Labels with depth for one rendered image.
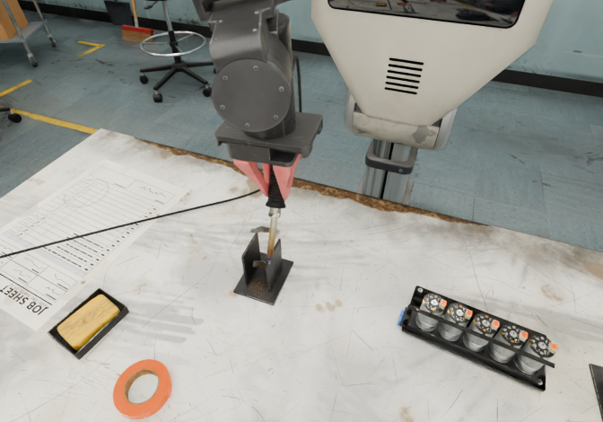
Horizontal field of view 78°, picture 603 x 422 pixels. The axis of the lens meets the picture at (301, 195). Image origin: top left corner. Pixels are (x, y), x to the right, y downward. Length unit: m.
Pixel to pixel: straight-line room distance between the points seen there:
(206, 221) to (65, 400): 0.29
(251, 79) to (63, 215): 0.52
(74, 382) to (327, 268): 0.33
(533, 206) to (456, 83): 1.35
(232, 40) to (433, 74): 0.50
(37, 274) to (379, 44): 0.64
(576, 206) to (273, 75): 1.94
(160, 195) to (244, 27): 0.47
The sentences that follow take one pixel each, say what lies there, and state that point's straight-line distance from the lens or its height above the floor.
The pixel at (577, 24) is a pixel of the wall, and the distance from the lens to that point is 3.03.
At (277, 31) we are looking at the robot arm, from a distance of 0.33.
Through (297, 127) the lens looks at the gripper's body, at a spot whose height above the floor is 0.98.
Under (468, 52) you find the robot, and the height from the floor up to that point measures 0.96.
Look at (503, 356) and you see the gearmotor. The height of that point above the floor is 0.78.
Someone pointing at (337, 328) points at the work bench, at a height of 0.75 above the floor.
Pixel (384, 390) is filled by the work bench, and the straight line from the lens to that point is 0.48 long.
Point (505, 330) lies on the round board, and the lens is 0.48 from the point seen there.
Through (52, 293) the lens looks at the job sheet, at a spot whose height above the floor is 0.75.
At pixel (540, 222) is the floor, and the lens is 1.95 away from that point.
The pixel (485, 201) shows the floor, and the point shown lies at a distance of 1.94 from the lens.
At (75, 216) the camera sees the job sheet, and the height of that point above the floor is 0.75.
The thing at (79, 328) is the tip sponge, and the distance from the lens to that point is 0.56.
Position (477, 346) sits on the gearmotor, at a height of 0.78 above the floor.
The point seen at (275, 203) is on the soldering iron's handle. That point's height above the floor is 0.88.
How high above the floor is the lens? 1.19
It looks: 42 degrees down
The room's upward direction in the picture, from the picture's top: straight up
